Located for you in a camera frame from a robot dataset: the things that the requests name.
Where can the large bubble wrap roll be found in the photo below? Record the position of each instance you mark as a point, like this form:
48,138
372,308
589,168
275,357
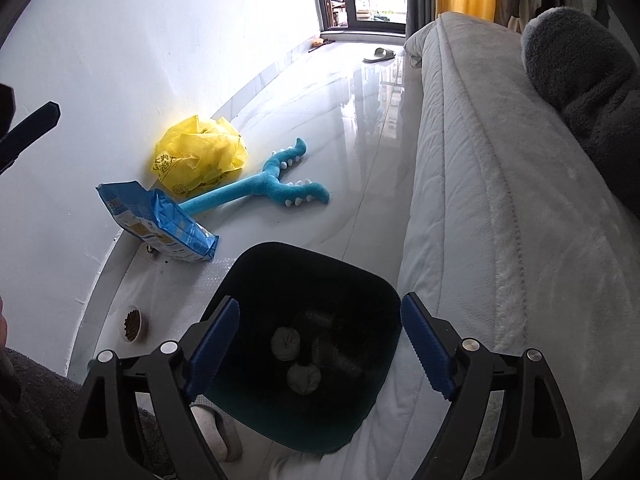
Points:
340,357

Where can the cream sock ball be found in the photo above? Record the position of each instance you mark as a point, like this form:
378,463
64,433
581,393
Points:
303,379

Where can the dark grey fleece blanket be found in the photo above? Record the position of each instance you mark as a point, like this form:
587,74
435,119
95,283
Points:
575,70

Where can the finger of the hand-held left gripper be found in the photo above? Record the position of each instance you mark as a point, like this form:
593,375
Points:
6,107
35,125

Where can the grey plush bed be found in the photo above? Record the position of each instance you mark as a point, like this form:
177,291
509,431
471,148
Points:
500,260

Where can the person's grey fleece pants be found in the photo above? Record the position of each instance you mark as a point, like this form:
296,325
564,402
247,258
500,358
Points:
30,410

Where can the white sock ball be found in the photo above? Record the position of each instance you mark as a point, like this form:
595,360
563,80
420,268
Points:
286,344

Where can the small orange object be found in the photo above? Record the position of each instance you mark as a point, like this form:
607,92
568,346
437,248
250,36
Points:
317,41

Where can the blue plastic clothes hanger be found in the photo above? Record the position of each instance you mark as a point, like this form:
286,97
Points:
270,185

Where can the grey slide slipper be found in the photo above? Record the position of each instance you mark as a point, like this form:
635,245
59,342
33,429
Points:
380,55

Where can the dark green waste bin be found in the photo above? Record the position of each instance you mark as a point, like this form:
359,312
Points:
280,280

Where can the blue pet food bag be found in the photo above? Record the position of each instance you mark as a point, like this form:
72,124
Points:
150,215

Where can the small bubble wrap piece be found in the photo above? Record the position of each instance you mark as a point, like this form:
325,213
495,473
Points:
315,319

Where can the person's grey house slipper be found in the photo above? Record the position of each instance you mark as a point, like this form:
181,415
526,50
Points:
230,440

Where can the pet food bowl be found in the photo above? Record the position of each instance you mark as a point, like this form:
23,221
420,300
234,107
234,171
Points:
132,322

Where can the yellow plastic bag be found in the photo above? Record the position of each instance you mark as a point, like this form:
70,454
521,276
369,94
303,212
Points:
200,155

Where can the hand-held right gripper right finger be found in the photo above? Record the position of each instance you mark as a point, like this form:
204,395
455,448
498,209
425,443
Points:
427,345

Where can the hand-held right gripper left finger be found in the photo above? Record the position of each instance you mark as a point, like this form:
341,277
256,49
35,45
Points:
215,345

